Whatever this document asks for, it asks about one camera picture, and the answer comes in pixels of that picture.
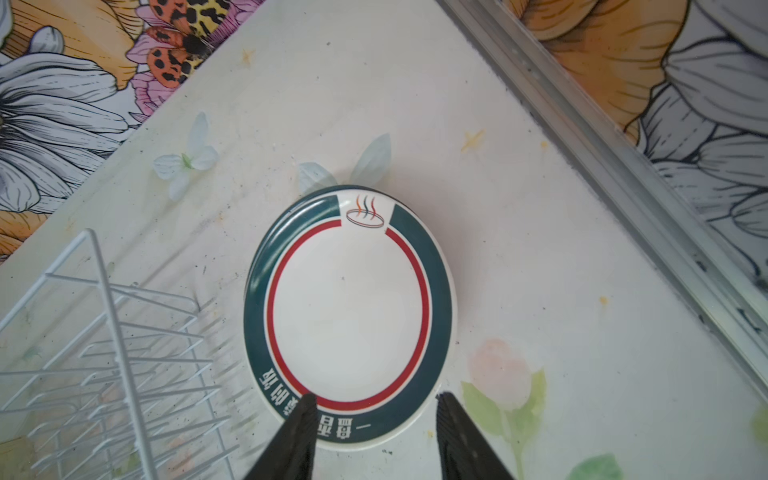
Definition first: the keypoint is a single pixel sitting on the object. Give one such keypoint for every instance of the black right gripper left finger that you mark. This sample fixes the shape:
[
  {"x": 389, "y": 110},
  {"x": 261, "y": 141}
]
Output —
[{"x": 290, "y": 454}]

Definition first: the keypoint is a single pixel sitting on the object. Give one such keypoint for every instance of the aluminium table edge rail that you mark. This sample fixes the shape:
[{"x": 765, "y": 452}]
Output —
[{"x": 681, "y": 246}]

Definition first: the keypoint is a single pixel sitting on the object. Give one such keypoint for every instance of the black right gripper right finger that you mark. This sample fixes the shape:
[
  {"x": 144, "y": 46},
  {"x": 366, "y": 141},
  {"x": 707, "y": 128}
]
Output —
[{"x": 464, "y": 453}]

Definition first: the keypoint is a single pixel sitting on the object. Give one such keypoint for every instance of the white wire dish rack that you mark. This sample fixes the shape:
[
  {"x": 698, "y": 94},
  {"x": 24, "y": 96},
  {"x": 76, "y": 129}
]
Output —
[{"x": 102, "y": 380}]

